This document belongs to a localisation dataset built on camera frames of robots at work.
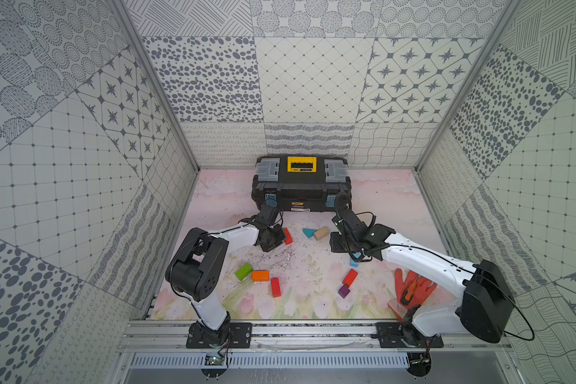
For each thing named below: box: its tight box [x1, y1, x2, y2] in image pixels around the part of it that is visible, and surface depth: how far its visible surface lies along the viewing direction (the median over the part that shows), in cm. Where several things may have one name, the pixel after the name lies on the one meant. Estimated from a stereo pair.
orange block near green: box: [251, 269, 270, 283], surface depth 88 cm
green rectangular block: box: [234, 262, 254, 281], surface depth 88 cm
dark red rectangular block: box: [270, 276, 282, 299], surface depth 84 cm
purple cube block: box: [337, 284, 351, 299], surface depth 83 cm
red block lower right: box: [342, 268, 359, 288], surface depth 86 cm
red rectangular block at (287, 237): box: [283, 228, 294, 245], surface depth 97 cm
